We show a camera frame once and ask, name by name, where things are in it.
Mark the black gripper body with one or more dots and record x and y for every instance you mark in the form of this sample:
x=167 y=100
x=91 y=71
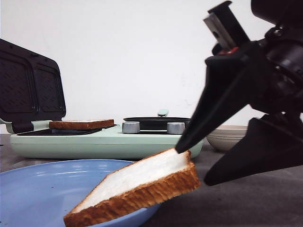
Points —
x=279 y=60

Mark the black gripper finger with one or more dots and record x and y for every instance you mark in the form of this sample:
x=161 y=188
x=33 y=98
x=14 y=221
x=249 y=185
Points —
x=271 y=143
x=232 y=81

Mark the beige ribbed ceramic bowl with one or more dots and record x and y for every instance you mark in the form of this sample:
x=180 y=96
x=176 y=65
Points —
x=225 y=137

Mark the white bread slice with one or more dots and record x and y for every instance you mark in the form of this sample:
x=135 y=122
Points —
x=81 y=125
x=142 y=184

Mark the breakfast maker hinged lid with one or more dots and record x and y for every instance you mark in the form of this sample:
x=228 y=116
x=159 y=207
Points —
x=30 y=88

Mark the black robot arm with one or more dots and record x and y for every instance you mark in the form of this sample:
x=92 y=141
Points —
x=277 y=11

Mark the mint green breakfast maker base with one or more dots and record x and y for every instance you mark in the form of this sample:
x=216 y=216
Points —
x=109 y=143

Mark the right silver control knob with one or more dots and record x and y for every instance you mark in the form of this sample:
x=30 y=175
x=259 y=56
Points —
x=175 y=127

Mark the silver control knob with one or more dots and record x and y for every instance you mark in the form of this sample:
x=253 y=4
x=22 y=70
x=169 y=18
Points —
x=131 y=127
x=175 y=127

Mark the black round frying pan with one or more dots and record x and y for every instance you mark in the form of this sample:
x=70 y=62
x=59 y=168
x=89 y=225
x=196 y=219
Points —
x=156 y=122

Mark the left silver control knob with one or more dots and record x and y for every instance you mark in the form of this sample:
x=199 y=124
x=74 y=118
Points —
x=131 y=127

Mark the blue round plate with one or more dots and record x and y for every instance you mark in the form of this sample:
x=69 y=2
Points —
x=41 y=195

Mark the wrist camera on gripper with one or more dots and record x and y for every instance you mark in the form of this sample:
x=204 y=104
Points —
x=226 y=29

